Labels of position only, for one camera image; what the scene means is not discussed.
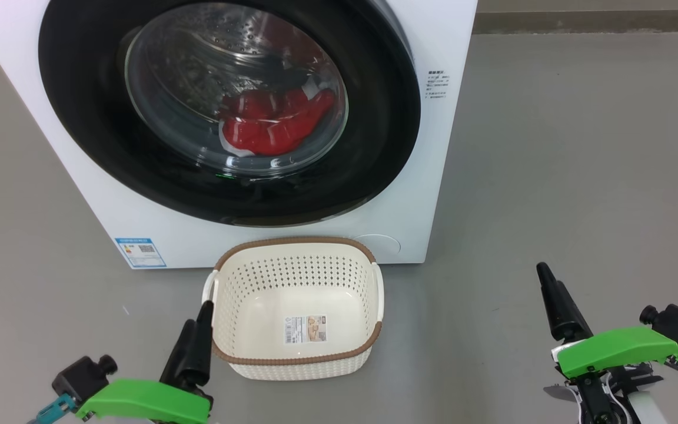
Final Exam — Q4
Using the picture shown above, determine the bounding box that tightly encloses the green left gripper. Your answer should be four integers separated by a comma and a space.
76, 301, 215, 424

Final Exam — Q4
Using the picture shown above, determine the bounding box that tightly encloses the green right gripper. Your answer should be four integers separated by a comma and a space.
537, 262, 678, 424

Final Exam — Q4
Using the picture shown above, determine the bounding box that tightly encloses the red garment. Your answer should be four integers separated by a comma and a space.
218, 82, 337, 157

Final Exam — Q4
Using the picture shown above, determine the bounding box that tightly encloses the washing machine door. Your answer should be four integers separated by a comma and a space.
38, 0, 422, 228

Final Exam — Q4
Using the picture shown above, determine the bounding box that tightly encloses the cream perforated laundry basket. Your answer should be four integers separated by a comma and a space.
202, 237, 385, 381

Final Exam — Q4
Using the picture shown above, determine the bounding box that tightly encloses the white product label sticker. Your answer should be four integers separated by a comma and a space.
284, 315, 327, 345

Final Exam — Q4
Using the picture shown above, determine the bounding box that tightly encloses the white washing machine body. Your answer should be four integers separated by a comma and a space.
0, 0, 478, 270

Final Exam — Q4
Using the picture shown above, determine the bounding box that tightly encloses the steel washer drum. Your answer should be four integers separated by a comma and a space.
127, 3, 340, 142

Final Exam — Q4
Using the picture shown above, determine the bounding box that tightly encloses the blue energy label sticker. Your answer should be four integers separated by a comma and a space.
114, 237, 167, 269

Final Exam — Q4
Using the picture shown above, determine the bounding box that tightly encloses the round white filter cover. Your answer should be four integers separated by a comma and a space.
352, 234, 401, 257

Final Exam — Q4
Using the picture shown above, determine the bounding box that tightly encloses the small printed text label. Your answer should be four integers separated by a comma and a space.
426, 69, 450, 100

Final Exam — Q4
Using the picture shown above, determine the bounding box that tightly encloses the teal left cable connector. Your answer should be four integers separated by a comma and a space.
27, 393, 78, 424

